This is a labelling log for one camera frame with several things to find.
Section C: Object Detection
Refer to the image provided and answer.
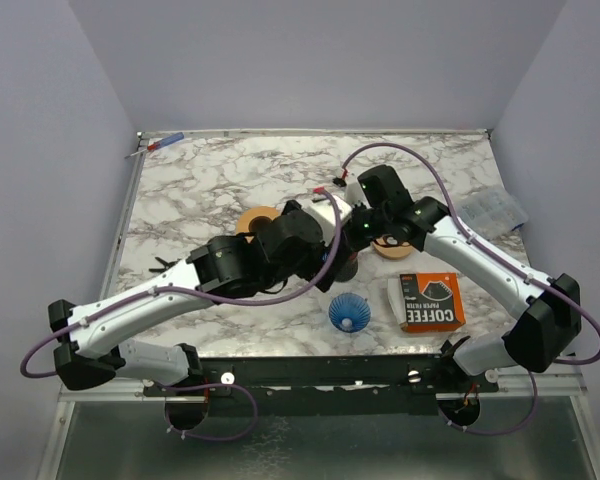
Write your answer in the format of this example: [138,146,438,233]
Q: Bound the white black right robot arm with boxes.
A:
[350,166,582,391]

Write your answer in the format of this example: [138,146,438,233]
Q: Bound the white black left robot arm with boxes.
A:
[48,197,353,395]

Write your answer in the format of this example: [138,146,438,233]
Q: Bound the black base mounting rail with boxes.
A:
[143,349,501,416]

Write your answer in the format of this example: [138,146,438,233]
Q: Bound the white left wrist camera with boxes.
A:
[305,196,353,241]

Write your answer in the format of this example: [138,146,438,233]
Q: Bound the red blue screwdriver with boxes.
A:
[126,132,184,159]

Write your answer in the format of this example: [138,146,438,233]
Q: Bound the red and black carafe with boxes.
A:
[334,255,358,283]

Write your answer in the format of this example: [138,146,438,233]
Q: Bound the orange coffee filter box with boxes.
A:
[387,273,466,334]

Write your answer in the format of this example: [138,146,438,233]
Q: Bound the clear plastic parts box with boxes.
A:
[455,186,529,238]

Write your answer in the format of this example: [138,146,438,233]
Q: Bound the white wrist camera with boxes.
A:
[305,196,353,241]
[332,170,368,206]

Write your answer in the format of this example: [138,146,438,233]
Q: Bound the black scissors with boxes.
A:
[148,256,179,274]

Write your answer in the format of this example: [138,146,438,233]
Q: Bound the wooden ring coaster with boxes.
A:
[372,236,414,261]
[235,206,280,242]

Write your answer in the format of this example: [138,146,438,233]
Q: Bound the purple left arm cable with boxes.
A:
[19,187,344,379]

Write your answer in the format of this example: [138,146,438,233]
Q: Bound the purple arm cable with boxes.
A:
[19,187,344,379]
[339,142,600,365]

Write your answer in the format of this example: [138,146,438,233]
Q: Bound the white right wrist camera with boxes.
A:
[332,170,368,206]

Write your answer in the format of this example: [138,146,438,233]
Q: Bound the blue ribbed dripper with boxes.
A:
[328,293,371,333]

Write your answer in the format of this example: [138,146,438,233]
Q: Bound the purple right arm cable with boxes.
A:
[339,142,600,365]

